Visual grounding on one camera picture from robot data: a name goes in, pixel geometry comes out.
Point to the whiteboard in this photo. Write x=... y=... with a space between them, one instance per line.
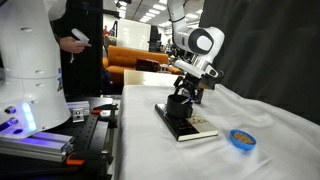
x=133 y=35

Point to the white handheld controller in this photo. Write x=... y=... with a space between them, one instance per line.
x=80 y=35

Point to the aluminium extrusion rail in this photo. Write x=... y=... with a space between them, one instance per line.
x=36 y=145
x=78 y=104

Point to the operator hand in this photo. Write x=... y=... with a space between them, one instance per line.
x=71 y=45

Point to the black orange bar clamp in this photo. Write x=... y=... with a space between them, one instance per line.
x=106 y=108
x=75 y=162

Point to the black cup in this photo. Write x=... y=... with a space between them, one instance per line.
x=176 y=108

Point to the person in black clothes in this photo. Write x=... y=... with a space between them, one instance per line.
x=90 y=73

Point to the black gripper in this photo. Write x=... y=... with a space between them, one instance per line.
x=195 y=82

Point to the orange sofa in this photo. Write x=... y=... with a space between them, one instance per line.
x=123 y=58

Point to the small aluminium bracket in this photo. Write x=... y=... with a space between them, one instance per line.
x=78 y=115

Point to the dark cushion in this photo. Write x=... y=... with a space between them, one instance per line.
x=146 y=64

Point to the black and white book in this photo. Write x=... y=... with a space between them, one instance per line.
x=196 y=128

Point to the grey marker with blue cap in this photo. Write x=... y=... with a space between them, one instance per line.
x=188 y=99

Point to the blue bowl with cereal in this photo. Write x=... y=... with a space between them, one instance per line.
x=242 y=140

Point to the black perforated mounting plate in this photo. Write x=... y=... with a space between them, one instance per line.
x=85 y=133

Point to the white tablecloth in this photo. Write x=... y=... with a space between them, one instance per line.
x=160 y=150

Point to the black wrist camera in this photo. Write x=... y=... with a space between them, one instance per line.
x=216 y=73

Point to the black curtain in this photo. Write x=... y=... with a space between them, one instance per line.
x=273 y=50

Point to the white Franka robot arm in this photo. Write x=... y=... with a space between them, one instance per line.
x=30 y=50

